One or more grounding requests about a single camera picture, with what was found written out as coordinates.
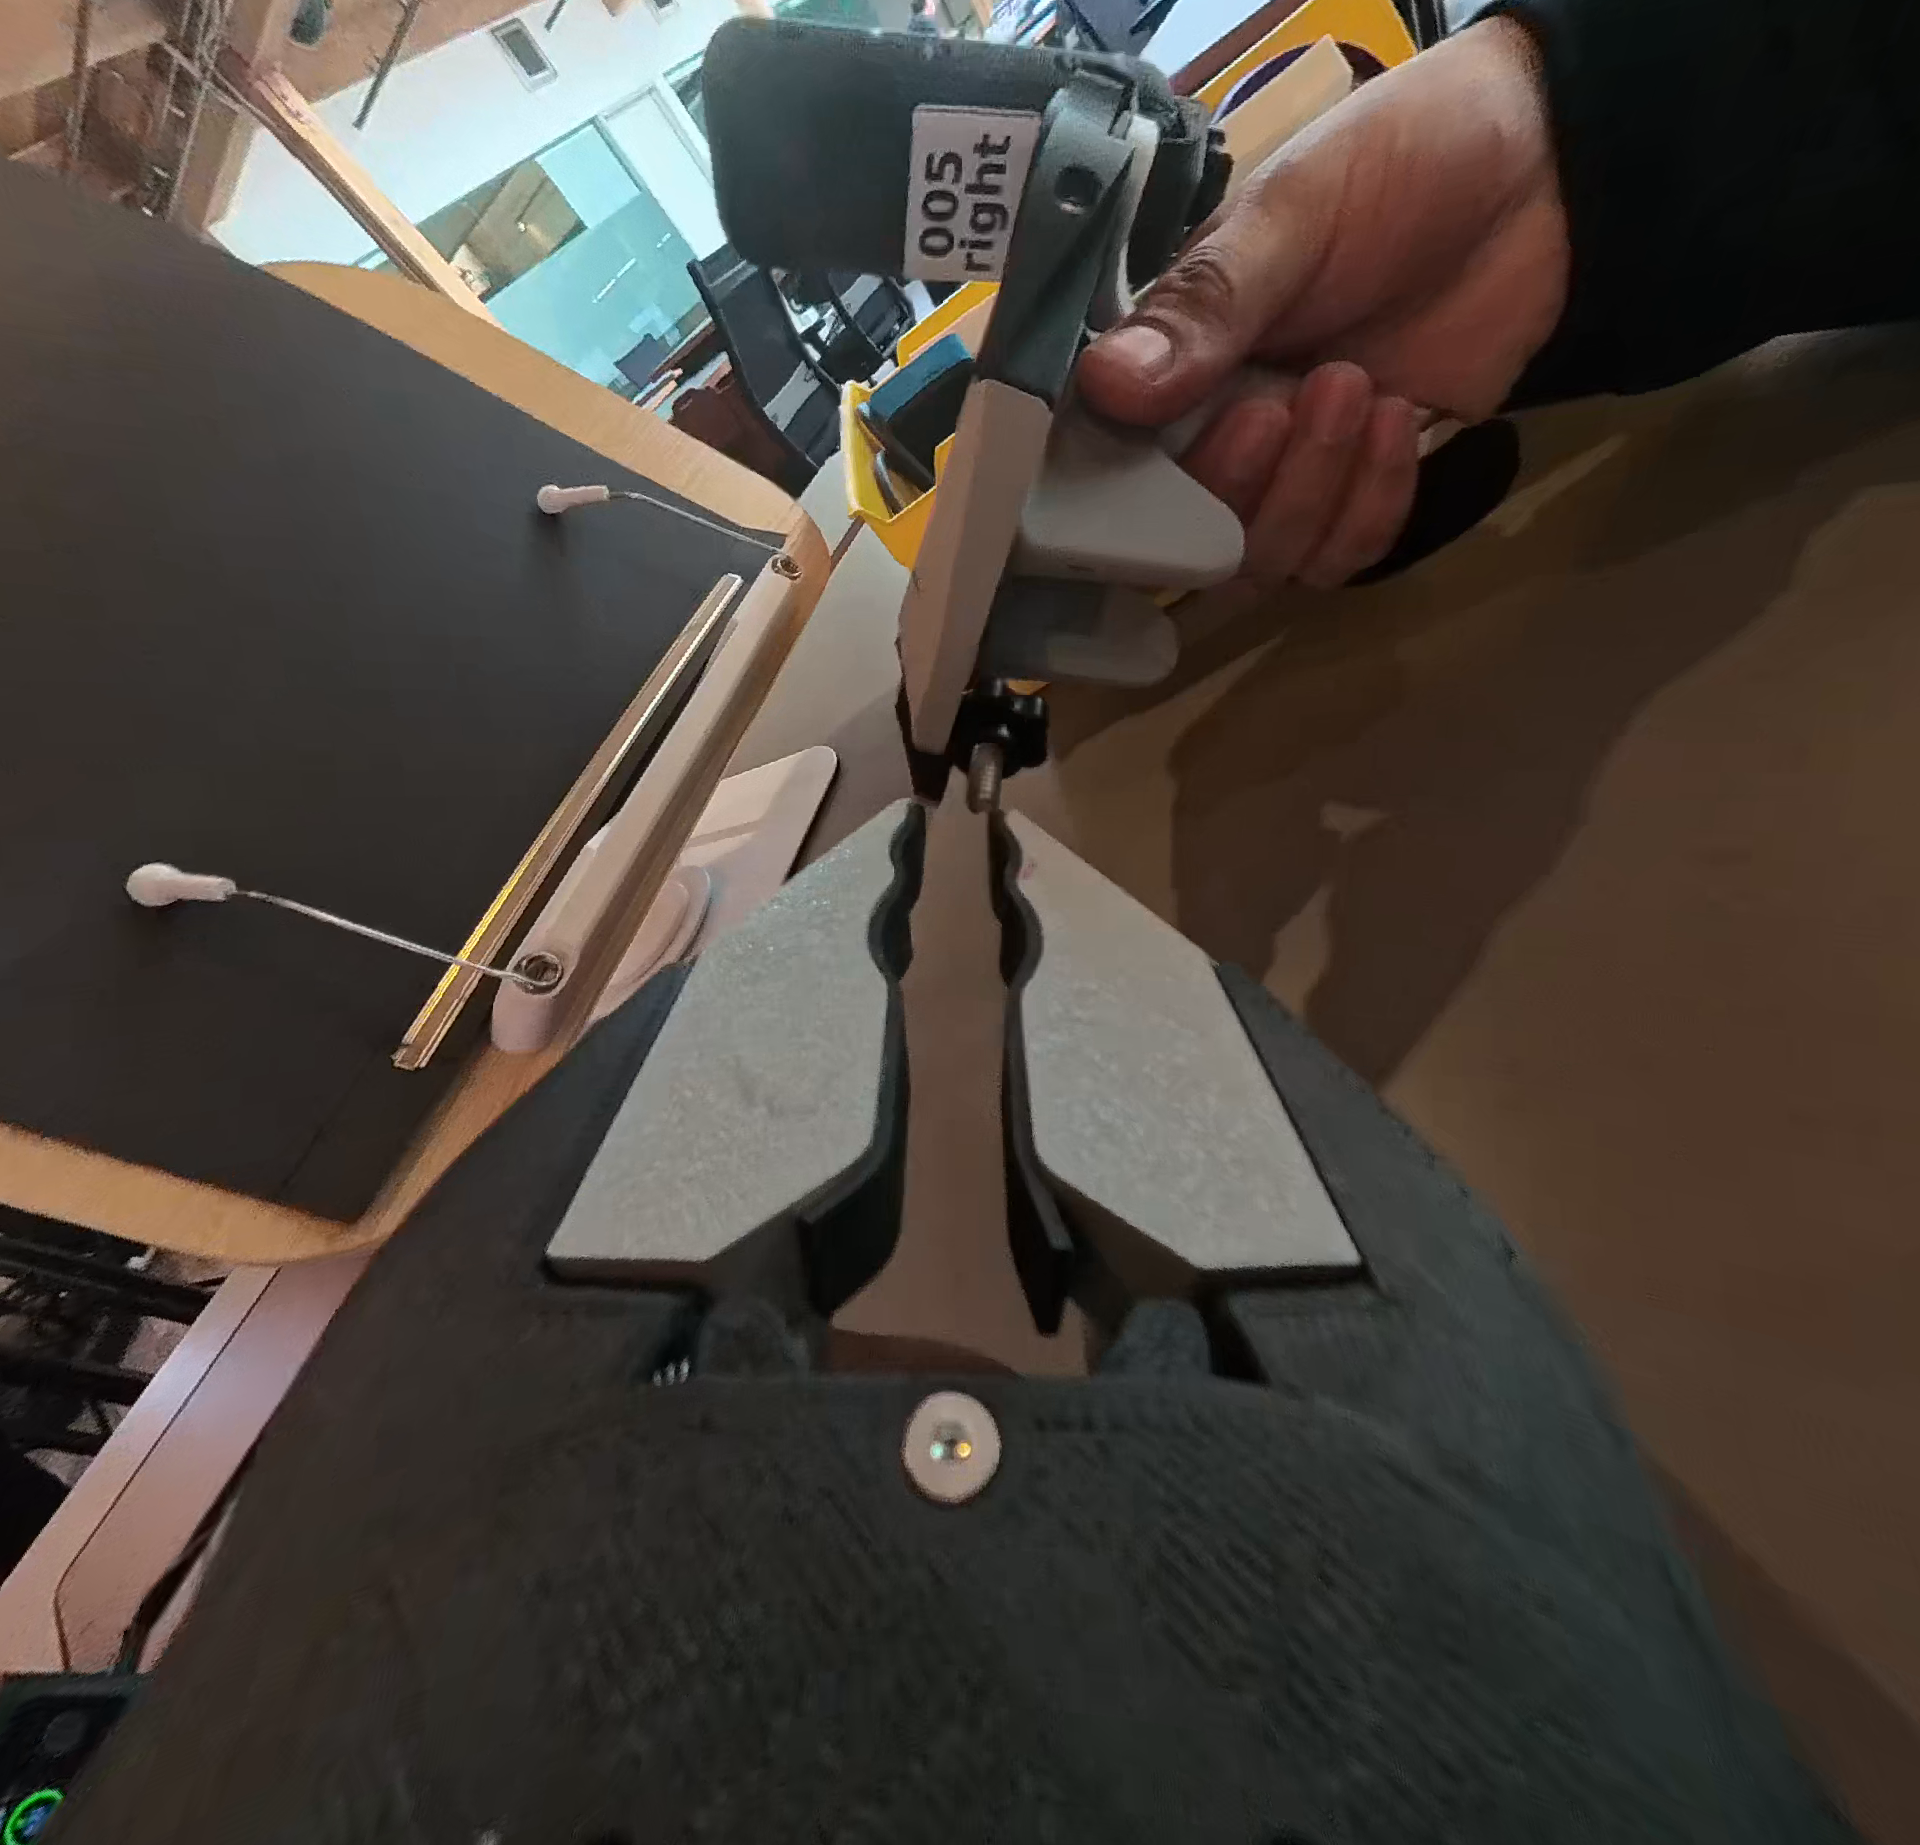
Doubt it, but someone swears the person's left hand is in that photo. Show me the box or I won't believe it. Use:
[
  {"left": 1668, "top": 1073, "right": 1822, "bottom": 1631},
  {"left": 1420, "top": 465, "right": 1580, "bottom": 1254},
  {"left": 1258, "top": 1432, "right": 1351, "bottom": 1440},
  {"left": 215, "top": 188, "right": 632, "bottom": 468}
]
[{"left": 830, "top": 1333, "right": 1024, "bottom": 1378}]

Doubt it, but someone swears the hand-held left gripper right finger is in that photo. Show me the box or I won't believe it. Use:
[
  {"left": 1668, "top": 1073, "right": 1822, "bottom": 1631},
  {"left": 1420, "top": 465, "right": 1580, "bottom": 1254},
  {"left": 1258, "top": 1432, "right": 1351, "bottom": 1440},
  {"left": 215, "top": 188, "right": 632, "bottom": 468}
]
[{"left": 994, "top": 807, "right": 1368, "bottom": 1337}]

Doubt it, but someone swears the black star knob bolt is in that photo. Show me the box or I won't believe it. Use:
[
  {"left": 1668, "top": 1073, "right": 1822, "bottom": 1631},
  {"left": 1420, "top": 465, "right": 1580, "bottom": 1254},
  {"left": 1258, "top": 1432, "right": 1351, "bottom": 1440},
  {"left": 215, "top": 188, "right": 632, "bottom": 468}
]
[{"left": 960, "top": 678, "right": 1055, "bottom": 822}]

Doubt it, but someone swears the blue foam block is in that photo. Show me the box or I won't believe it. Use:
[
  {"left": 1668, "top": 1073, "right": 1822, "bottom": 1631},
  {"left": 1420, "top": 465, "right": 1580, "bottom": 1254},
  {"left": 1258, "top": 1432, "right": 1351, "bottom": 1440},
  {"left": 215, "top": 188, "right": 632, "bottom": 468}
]
[{"left": 871, "top": 337, "right": 973, "bottom": 453}]

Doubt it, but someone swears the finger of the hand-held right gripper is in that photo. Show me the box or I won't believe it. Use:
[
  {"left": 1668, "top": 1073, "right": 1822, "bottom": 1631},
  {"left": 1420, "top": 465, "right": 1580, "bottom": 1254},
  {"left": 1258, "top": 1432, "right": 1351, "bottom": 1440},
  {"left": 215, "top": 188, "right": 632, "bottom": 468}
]
[{"left": 896, "top": 373, "right": 1055, "bottom": 810}]

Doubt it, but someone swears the purple tape roll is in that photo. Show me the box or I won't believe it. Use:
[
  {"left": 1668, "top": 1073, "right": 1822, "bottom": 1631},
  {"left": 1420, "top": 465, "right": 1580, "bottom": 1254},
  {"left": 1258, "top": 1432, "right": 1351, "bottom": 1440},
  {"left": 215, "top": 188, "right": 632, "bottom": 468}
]
[{"left": 1200, "top": 35, "right": 1360, "bottom": 124}]

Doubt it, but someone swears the person's right hand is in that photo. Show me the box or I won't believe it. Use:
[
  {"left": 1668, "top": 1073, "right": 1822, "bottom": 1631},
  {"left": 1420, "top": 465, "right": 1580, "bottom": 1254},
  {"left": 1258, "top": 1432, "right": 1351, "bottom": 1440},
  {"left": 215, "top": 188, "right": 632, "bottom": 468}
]
[{"left": 1078, "top": 14, "right": 1576, "bottom": 588}]

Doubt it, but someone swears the white tipped wire clip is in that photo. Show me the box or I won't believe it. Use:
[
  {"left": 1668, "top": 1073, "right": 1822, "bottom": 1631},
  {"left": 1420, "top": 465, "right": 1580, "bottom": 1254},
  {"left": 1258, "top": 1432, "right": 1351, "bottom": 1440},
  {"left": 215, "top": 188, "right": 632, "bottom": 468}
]
[
  {"left": 126, "top": 862, "right": 571, "bottom": 993},
  {"left": 536, "top": 479, "right": 803, "bottom": 584}
]

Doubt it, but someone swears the black office chair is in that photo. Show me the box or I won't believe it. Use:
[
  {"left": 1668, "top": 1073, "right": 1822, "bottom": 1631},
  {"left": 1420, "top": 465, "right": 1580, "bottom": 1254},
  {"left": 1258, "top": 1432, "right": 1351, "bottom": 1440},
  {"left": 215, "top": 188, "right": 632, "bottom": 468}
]
[{"left": 689, "top": 244, "right": 845, "bottom": 453}]

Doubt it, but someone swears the black display board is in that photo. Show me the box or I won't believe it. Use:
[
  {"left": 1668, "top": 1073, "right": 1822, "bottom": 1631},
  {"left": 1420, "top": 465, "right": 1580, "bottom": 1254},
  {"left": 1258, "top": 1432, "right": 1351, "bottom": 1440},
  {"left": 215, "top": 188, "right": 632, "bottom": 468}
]
[{"left": 0, "top": 157, "right": 833, "bottom": 1262}]

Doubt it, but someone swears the yellow plastic bin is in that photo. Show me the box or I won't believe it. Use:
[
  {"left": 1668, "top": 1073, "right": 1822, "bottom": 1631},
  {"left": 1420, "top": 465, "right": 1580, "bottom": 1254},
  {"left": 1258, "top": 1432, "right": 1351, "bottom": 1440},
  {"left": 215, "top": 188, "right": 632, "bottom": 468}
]
[{"left": 841, "top": 0, "right": 1420, "bottom": 573}]

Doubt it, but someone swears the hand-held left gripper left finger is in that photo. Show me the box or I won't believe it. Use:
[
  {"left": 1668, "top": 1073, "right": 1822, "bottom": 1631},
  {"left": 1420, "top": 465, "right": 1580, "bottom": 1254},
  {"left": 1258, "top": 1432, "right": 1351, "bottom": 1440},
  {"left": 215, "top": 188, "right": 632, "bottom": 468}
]
[{"left": 545, "top": 802, "right": 921, "bottom": 1309}]

